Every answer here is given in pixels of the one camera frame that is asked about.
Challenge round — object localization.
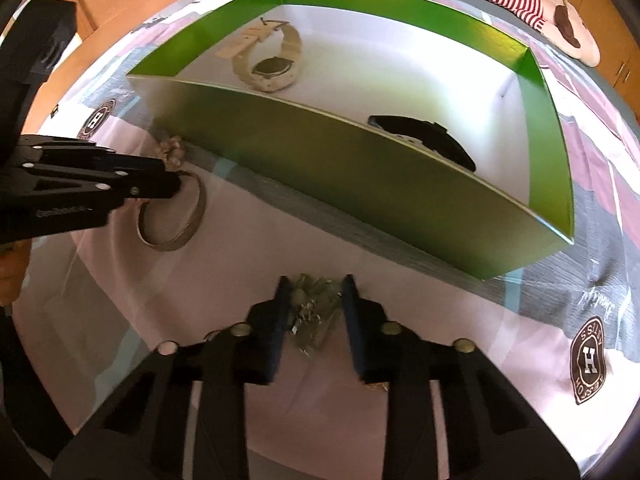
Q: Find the green stone jewelry cluster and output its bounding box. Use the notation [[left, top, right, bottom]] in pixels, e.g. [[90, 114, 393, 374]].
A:
[[288, 274, 342, 358]]

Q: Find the silver bangle with charm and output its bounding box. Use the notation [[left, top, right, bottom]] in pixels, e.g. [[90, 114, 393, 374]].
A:
[[137, 136, 207, 252]]

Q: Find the person's left hand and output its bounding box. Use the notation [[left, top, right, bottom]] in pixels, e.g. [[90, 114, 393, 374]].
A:
[[0, 240, 32, 307]]

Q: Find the small gold earring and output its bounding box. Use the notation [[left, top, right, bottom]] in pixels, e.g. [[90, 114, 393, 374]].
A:
[[367, 382, 390, 392]]

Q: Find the cream wrist watch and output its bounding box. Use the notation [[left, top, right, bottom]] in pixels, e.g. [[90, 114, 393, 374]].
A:
[[215, 18, 303, 93]]

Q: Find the patchwork bed sheet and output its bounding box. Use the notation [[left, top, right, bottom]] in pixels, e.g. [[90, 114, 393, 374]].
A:
[[8, 0, 640, 480]]

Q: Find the black wrist watch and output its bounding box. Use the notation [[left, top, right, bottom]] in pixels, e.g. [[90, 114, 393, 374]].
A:
[[368, 115, 476, 172]]

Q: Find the green cardboard box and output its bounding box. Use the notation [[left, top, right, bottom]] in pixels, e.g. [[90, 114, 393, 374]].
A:
[[128, 0, 575, 278]]

